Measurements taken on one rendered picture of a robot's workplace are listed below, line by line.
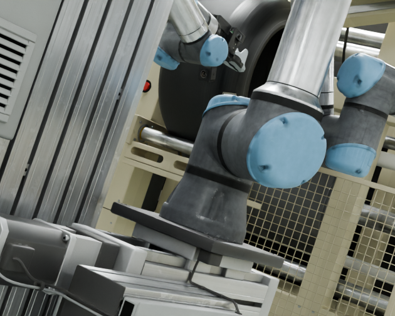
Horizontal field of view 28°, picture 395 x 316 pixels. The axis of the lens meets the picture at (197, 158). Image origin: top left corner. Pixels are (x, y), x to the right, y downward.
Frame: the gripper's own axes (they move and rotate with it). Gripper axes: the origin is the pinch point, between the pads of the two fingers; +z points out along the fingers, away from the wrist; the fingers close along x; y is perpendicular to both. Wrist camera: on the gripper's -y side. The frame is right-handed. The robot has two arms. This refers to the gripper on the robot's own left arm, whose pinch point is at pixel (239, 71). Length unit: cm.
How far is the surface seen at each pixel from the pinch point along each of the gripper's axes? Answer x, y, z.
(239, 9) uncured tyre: 14.8, 21.0, 4.8
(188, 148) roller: 20.0, -23.0, 18.2
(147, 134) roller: 36.1, -23.4, 15.4
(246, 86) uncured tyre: 5.3, -0.2, 12.4
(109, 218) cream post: 45, -53, 26
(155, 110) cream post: 44, -13, 22
